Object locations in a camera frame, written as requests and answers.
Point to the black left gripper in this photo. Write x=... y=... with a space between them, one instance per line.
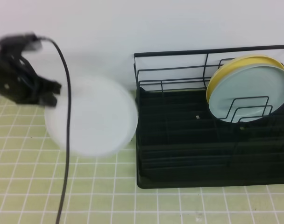
x=21 y=84

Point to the white round plate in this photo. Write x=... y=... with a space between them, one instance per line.
x=104 y=116

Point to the mint green plate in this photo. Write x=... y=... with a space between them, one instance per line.
x=248 y=94

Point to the yellow plate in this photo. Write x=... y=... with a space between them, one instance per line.
x=238 y=63

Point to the black plastic drip tray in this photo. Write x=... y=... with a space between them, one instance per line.
x=180 y=144

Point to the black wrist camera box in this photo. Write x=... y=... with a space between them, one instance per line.
x=19 y=43

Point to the black wire dish rack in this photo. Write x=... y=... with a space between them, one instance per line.
x=193 y=77

